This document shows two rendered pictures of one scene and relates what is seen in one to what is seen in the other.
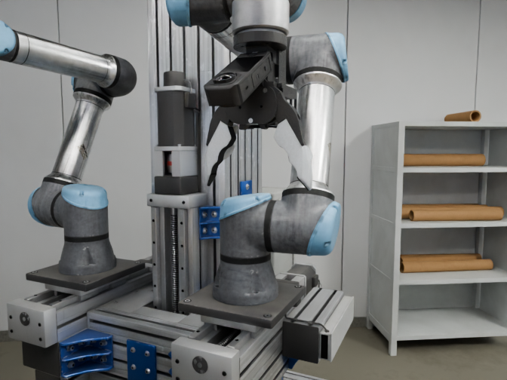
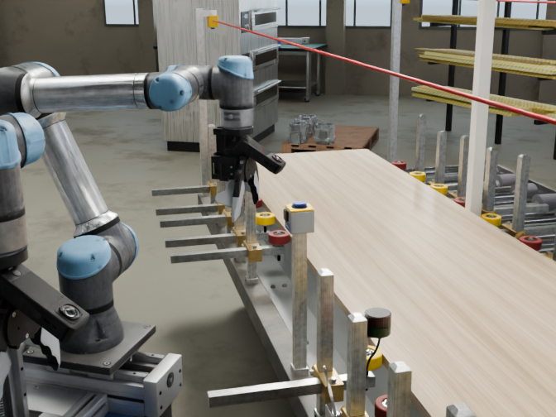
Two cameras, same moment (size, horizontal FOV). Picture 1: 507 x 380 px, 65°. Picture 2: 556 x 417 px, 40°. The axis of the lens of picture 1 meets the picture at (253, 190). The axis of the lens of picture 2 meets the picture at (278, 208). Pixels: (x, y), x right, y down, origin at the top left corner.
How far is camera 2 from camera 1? 1.84 m
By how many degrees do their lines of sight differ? 96
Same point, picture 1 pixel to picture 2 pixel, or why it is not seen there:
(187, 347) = (163, 374)
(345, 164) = not seen: outside the picture
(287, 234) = (127, 260)
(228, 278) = (112, 322)
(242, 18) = (251, 121)
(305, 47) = not seen: hidden behind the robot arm
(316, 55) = not seen: hidden behind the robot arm
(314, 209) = (126, 231)
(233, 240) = (108, 285)
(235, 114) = (247, 174)
